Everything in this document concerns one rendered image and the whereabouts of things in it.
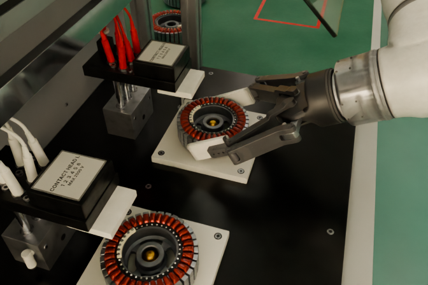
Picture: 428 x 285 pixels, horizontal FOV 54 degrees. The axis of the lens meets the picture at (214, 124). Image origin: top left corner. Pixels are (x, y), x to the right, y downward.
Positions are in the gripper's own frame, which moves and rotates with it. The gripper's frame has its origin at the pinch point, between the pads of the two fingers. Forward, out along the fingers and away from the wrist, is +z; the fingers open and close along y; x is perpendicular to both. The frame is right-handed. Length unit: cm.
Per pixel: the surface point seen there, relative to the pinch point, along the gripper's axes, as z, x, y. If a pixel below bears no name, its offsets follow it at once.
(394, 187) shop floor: -3, 94, -72
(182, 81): 0.2, -9.0, 0.7
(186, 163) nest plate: 2.8, 0.9, 7.3
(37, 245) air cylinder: 9.7, -7.8, 27.8
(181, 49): -1.1, -12.8, -1.5
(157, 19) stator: 21.7, -10.0, -33.0
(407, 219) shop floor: -7, 96, -59
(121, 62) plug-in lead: 5.6, -15.9, 3.0
